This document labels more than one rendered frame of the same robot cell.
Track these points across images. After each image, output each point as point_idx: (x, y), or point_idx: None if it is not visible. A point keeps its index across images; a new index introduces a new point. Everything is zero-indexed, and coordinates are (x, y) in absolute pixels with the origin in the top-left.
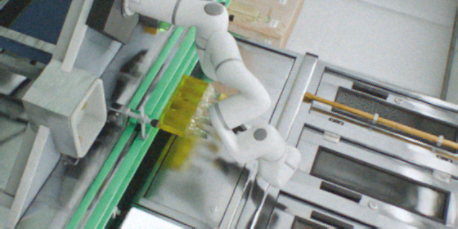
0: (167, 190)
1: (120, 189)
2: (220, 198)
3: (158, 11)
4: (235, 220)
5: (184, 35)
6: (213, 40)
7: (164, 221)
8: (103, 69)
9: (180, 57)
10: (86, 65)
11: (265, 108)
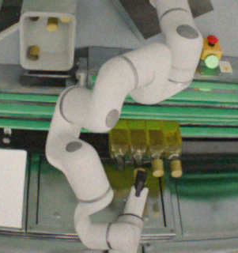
0: (56, 171)
1: (27, 124)
2: (71, 217)
3: (159, 6)
4: (56, 239)
5: (207, 91)
6: (147, 44)
7: (23, 179)
8: (118, 44)
9: (178, 96)
10: (93, 15)
11: (92, 121)
